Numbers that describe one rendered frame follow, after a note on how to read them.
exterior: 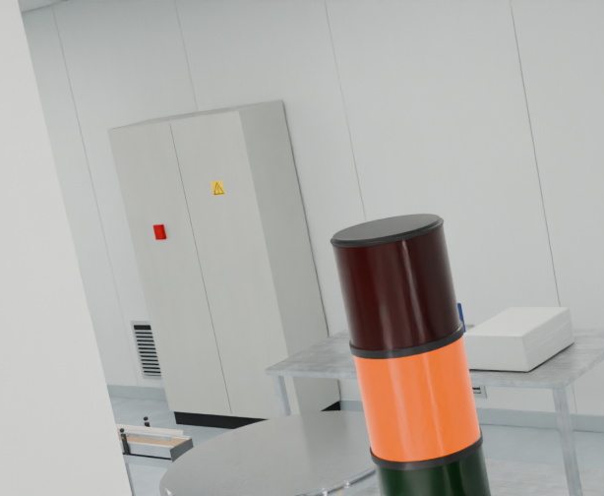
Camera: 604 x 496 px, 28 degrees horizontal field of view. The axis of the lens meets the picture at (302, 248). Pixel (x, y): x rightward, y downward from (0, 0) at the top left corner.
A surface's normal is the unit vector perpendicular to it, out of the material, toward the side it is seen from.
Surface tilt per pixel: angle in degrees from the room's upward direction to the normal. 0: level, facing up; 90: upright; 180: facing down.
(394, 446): 90
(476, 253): 90
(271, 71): 90
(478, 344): 90
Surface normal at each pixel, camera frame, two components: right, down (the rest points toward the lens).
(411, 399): -0.15, 0.20
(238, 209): -0.63, 0.25
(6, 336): 0.75, -0.04
